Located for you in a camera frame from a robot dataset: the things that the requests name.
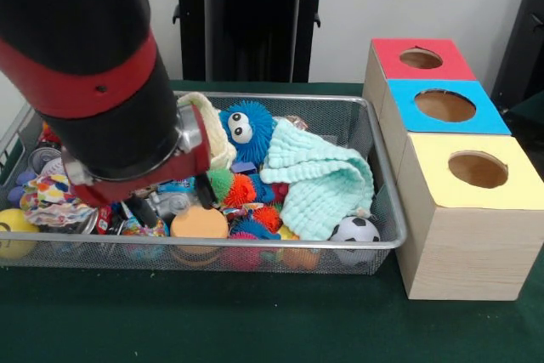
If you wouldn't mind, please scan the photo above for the cream knitted cloth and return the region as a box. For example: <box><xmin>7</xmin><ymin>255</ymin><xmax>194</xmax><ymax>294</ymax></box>
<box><xmin>177</xmin><ymin>91</ymin><xmax>238</xmax><ymax>168</ymax></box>

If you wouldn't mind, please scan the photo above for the colourful patterned cloth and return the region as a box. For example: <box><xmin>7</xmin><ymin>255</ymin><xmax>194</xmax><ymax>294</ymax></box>
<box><xmin>20</xmin><ymin>173</ymin><xmax>95</xmax><ymax>227</ymax></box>

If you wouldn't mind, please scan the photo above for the mint green knitted cloth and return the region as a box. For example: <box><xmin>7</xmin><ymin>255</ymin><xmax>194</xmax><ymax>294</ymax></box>
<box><xmin>258</xmin><ymin>119</ymin><xmax>376</xmax><ymax>241</ymax></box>

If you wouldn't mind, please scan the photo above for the orange foam disc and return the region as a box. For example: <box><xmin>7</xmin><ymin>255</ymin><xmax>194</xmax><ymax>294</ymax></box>
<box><xmin>169</xmin><ymin>205</ymin><xmax>230</xmax><ymax>239</ymax></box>

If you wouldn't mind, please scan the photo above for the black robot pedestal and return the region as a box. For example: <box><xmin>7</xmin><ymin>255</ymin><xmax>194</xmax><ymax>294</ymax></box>
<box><xmin>163</xmin><ymin>0</ymin><xmax>343</xmax><ymax>83</ymax></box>

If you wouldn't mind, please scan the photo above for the dark green table cloth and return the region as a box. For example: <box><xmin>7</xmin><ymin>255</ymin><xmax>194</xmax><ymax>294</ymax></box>
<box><xmin>505</xmin><ymin>90</ymin><xmax>544</xmax><ymax>147</ymax></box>
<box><xmin>0</xmin><ymin>79</ymin><xmax>544</xmax><ymax>363</ymax></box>

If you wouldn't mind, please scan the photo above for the silver wire mesh bin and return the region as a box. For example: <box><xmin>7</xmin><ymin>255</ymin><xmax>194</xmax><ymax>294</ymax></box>
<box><xmin>0</xmin><ymin>86</ymin><xmax>408</xmax><ymax>275</ymax></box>

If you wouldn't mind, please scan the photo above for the wooden box with three holes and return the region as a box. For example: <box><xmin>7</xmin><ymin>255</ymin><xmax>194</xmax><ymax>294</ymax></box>
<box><xmin>362</xmin><ymin>37</ymin><xmax>544</xmax><ymax>301</ymax></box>

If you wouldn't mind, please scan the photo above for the black upright panel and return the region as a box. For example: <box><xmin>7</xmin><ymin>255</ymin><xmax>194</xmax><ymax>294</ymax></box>
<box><xmin>490</xmin><ymin>0</ymin><xmax>544</xmax><ymax>116</ymax></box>

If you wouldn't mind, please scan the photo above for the blue spiky toy with eyes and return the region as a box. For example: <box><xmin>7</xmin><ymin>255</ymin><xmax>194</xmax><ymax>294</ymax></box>
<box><xmin>218</xmin><ymin>99</ymin><xmax>274</xmax><ymax>164</ymax></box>

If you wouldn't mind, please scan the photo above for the black and white soccer ball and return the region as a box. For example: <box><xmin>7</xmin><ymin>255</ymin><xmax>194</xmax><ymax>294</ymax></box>
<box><xmin>330</xmin><ymin>216</ymin><xmax>382</xmax><ymax>264</ymax></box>

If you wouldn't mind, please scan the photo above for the yellow printed ball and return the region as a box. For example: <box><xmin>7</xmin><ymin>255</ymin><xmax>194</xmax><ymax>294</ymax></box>
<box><xmin>0</xmin><ymin>208</ymin><xmax>42</xmax><ymax>258</ymax></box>

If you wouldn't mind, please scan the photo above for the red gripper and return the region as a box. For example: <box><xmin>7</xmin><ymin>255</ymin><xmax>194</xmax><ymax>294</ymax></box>
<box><xmin>70</xmin><ymin>104</ymin><xmax>216</xmax><ymax>229</ymax></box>

